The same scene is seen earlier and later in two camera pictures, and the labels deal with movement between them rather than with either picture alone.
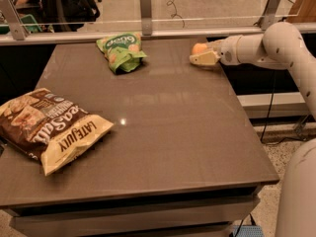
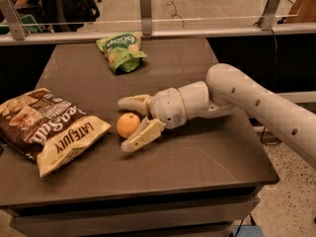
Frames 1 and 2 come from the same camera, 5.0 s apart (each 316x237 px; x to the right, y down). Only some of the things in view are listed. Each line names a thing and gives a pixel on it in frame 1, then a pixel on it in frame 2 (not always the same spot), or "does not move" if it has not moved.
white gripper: x=229 y=53 → x=167 y=108
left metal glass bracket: x=19 y=30 does not move
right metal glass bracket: x=270 y=10 does not move
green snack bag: x=122 y=51 does not move
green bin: x=28 y=21 does not move
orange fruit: x=198 y=48 → x=127 y=123
